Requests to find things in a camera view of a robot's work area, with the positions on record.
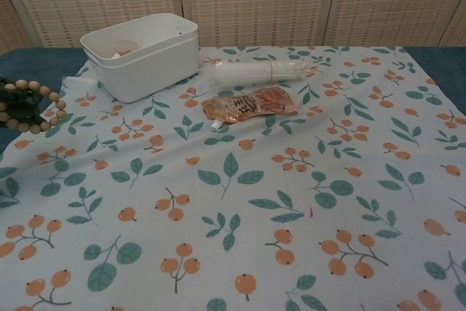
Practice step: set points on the orange sauce spout pouch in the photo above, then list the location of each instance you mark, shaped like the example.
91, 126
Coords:
251, 107

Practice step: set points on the white plastic storage box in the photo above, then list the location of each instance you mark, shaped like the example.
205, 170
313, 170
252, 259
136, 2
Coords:
145, 70

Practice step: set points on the sleeve of white paper cups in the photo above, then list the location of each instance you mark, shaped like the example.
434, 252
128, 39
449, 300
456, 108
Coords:
247, 72

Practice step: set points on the woven bamboo folding screen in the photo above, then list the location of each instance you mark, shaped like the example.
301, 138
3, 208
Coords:
255, 1

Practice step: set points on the floral leaf print tablecloth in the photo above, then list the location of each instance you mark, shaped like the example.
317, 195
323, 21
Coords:
233, 198

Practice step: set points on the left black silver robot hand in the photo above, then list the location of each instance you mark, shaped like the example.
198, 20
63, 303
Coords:
18, 107

